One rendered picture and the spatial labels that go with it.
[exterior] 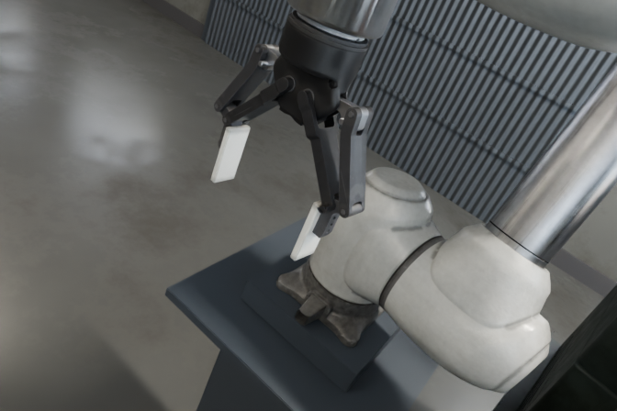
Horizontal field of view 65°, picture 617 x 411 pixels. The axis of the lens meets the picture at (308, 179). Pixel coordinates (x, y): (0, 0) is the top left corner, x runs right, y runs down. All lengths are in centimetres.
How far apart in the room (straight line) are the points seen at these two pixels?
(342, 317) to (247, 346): 17
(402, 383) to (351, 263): 26
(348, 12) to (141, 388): 146
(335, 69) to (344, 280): 48
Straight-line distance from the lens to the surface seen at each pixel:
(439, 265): 74
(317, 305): 86
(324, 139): 44
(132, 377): 171
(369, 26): 41
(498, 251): 73
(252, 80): 50
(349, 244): 79
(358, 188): 43
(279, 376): 85
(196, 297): 91
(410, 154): 355
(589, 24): 31
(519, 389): 148
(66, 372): 171
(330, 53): 41
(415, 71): 347
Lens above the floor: 140
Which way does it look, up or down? 29 degrees down
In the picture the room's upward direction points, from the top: 23 degrees clockwise
